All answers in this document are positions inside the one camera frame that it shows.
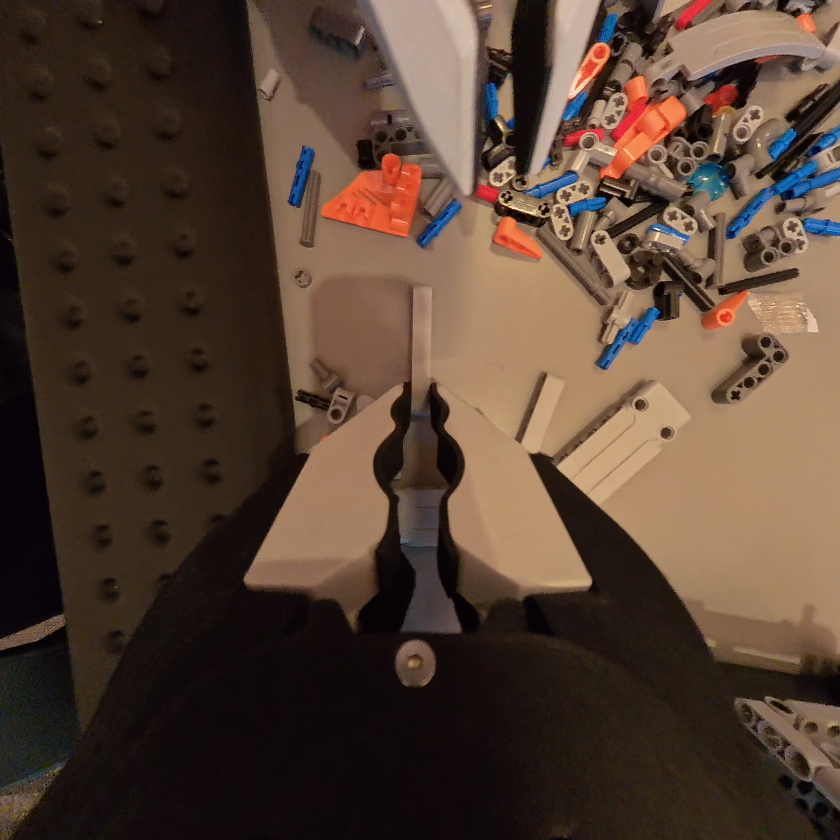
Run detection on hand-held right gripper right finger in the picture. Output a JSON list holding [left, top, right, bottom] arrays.
[[431, 384, 594, 601]]

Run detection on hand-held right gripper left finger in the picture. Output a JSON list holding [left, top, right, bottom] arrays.
[[243, 384, 408, 598]]

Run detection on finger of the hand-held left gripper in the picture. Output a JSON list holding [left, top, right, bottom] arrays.
[[357, 0, 483, 195], [512, 0, 615, 182]]

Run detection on grey long bar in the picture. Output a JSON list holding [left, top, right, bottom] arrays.
[[401, 287, 441, 552]]

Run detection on short grey bar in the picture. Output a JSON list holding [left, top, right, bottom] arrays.
[[518, 372, 567, 455]]

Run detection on small black grey connector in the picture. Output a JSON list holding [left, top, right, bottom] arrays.
[[294, 386, 358, 424]]

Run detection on large orange wedge piece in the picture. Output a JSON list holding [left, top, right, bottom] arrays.
[[322, 154, 424, 238]]

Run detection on pile of small building parts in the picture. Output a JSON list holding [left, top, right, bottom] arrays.
[[479, 0, 840, 371]]

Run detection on grey axle rod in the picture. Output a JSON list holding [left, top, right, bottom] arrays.
[[300, 171, 321, 249]]

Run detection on small orange wedge piece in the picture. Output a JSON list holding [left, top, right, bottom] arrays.
[[494, 217, 542, 261]]

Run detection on black studded panel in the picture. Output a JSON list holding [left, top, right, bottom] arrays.
[[0, 0, 299, 729]]

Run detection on dark grey angled beam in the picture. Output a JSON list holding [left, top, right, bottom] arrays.
[[712, 334, 790, 405]]

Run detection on grey perforated frame piece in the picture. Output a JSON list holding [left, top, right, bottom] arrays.
[[733, 693, 840, 804]]

